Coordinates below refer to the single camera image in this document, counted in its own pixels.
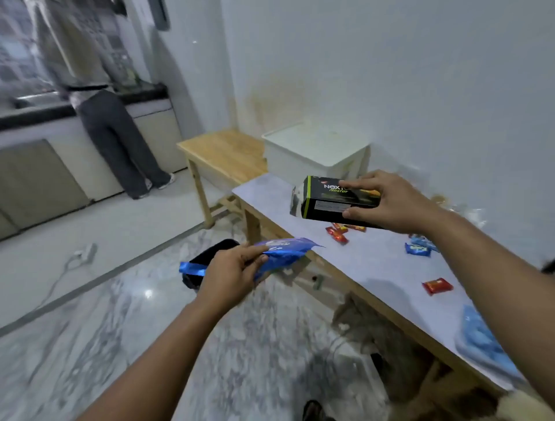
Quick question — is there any white power strip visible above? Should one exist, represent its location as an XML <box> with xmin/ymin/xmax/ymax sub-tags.
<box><xmin>73</xmin><ymin>243</ymin><xmax>98</xmax><ymax>264</ymax></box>

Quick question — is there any light blue plastic bag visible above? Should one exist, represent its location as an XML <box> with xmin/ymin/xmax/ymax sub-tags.
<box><xmin>454</xmin><ymin>304</ymin><xmax>527</xmax><ymax>384</ymax></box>

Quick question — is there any black and green snack box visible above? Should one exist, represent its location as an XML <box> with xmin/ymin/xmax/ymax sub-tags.
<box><xmin>290</xmin><ymin>175</ymin><xmax>384</xmax><ymax>230</ymax></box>

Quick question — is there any person's right hand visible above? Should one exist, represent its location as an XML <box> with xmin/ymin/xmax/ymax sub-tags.
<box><xmin>338</xmin><ymin>169</ymin><xmax>448</xmax><ymax>235</ymax></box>

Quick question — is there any person's left forearm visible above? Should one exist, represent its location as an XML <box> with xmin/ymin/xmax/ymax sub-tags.
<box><xmin>74</xmin><ymin>299</ymin><xmax>226</xmax><ymax>421</ymax></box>

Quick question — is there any black waste bin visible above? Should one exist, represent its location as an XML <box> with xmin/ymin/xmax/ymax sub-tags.
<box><xmin>181</xmin><ymin>239</ymin><xmax>241</xmax><ymax>291</ymax></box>

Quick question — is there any kitchen counter with cabinets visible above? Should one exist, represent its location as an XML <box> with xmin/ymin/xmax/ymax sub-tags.
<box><xmin>0</xmin><ymin>82</ymin><xmax>188</xmax><ymax>241</ymax></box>

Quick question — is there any white plastic storage bin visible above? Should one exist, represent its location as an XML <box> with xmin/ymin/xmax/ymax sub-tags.
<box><xmin>261</xmin><ymin>120</ymin><xmax>372</xmax><ymax>186</ymax></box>

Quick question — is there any clear plastic bag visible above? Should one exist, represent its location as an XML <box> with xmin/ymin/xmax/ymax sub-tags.
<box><xmin>431</xmin><ymin>195</ymin><xmax>488</xmax><ymax>230</ymax></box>

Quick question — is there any white power cable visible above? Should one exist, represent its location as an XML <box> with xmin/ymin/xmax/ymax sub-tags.
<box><xmin>32</xmin><ymin>254</ymin><xmax>81</xmax><ymax>313</ymax></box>

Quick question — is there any wooden table with grey top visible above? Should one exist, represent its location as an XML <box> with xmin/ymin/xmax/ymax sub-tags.
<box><xmin>232</xmin><ymin>173</ymin><xmax>555</xmax><ymax>421</ymax></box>

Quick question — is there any small wooden table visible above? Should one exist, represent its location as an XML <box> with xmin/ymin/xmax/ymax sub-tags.
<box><xmin>176</xmin><ymin>129</ymin><xmax>269</xmax><ymax>230</ymax></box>

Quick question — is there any blue snack wrapper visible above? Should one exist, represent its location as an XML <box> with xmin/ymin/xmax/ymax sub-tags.
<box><xmin>179</xmin><ymin>237</ymin><xmax>324</xmax><ymax>282</ymax></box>

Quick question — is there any person's left hand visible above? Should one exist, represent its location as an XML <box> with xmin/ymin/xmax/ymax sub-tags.
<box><xmin>194</xmin><ymin>244</ymin><xmax>269</xmax><ymax>311</ymax></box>

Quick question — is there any person's right forearm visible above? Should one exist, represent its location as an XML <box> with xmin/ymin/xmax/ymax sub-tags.
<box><xmin>423</xmin><ymin>208</ymin><xmax>555</xmax><ymax>410</ymax></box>

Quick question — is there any window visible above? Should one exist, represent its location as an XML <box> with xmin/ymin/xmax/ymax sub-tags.
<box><xmin>0</xmin><ymin>0</ymin><xmax>144</xmax><ymax>102</ymax></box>

